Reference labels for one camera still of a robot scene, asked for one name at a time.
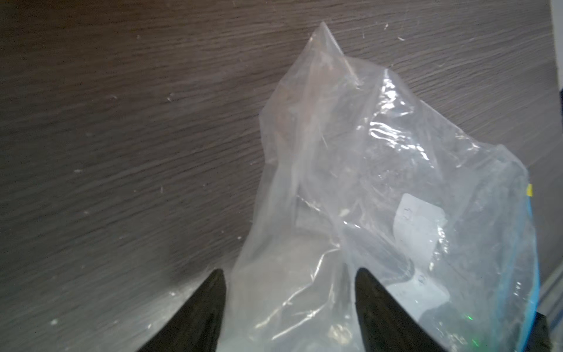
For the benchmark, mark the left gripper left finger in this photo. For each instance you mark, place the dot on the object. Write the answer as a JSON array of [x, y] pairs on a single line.
[[196, 326]]

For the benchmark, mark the clear zipper bag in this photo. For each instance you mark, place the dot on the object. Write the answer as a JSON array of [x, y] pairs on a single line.
[[361, 174]]

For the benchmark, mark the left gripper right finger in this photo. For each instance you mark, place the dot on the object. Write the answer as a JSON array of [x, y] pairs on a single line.
[[385, 326]]

